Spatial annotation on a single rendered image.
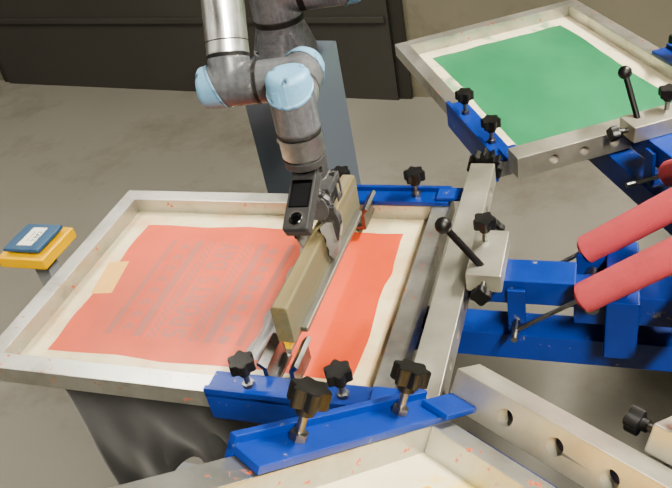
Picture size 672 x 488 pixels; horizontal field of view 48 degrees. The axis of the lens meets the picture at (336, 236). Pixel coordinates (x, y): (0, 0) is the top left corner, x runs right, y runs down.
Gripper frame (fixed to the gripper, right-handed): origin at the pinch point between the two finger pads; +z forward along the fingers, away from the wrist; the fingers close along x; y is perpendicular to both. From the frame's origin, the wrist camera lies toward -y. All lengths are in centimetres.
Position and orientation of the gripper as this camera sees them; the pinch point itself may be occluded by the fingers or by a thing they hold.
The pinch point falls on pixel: (321, 255)
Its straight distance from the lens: 139.1
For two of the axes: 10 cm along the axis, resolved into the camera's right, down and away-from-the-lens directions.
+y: 2.8, -6.0, 7.5
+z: 1.7, 8.0, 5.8
